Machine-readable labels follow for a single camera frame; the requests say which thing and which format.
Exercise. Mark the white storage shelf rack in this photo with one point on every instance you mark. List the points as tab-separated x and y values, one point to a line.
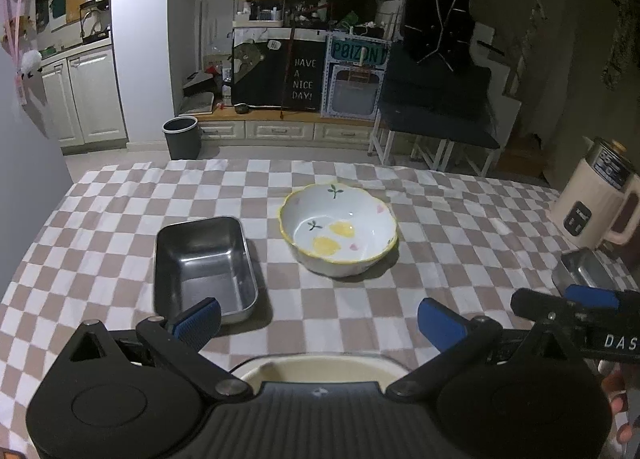
258	13

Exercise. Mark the lemon-pattern white bowl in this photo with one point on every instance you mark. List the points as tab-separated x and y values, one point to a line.
336	230

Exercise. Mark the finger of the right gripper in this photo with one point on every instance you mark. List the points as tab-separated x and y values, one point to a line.
596	298
603	334

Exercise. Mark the white low drawer cabinet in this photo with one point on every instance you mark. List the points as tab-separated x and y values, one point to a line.
271	127

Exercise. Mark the dark waste bin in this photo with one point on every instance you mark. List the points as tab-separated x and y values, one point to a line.
183	138

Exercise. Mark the small rectangular steel tray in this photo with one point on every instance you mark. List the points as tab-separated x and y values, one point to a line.
582	267

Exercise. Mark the black vest on hanger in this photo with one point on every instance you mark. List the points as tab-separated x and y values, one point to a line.
439	32

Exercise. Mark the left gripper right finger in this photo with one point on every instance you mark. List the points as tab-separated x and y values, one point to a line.
460	342

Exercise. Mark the checkered tablecloth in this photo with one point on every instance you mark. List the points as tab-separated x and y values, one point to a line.
468	242

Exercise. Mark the beige electric kettle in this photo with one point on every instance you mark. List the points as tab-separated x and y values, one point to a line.
600	202

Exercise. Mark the white kitchen cabinet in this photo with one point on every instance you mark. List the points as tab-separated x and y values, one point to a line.
83	96

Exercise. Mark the person's right hand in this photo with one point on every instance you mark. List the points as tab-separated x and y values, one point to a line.
614	387

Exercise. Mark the black have-a-nice-day sign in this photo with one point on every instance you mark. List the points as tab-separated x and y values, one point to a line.
279	73

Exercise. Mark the dark folding chair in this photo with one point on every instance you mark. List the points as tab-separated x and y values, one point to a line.
433	99

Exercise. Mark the poizon printed box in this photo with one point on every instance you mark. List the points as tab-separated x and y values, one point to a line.
353	76

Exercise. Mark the large rectangular steel tray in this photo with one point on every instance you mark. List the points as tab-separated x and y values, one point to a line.
204	258

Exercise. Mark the cream two-handled ceramic bowl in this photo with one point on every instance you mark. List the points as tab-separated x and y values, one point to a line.
317	368

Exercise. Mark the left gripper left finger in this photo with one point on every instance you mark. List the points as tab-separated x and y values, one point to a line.
176	344

